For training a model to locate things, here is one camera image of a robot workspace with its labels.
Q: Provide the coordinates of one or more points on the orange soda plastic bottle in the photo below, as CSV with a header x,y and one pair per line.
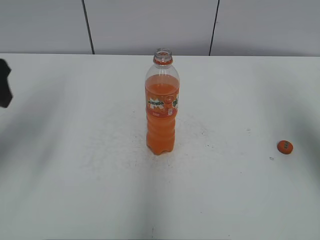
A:
x,y
162,88

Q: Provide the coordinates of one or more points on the orange bottle cap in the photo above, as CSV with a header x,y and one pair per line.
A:
x,y
285,147

